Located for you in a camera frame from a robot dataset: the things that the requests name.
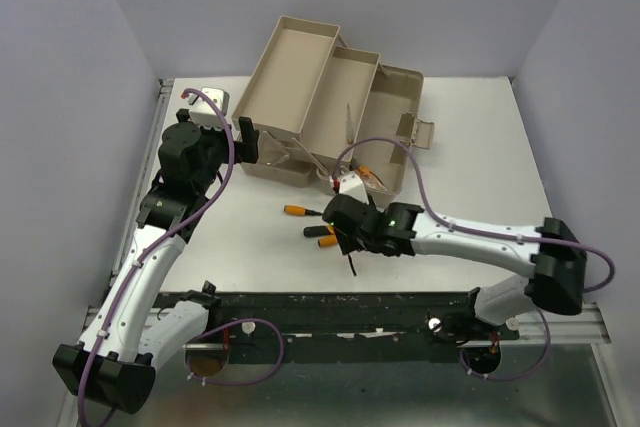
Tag orange tape measure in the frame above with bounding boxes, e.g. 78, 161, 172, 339
340, 242, 357, 277

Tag orange black utility knife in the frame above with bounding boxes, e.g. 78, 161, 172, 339
303, 225, 334, 238

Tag orange handled pliers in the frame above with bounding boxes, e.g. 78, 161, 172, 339
351, 160, 387, 191

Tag orange handled screwdriver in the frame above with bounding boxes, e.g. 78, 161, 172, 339
317, 235, 338, 248
283, 205, 322, 217

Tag beige tool box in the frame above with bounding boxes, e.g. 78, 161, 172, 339
232, 16, 435, 208

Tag small clear handled screwdriver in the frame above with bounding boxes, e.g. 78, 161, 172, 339
345, 105, 355, 145

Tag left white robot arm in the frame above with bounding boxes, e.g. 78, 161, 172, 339
52, 109, 260, 414

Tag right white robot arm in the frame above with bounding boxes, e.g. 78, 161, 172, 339
322, 194, 587, 339

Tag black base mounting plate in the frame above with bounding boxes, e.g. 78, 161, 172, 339
206, 292, 519, 365

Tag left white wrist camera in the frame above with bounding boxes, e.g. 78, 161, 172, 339
181, 87, 230, 130

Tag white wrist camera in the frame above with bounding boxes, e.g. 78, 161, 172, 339
181, 87, 230, 130
333, 171, 369, 205

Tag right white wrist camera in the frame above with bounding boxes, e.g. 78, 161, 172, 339
333, 171, 369, 205

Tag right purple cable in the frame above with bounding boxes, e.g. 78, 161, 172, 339
333, 136, 616, 381

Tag aluminium extrusion rail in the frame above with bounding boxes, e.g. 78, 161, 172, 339
516, 304, 611, 345

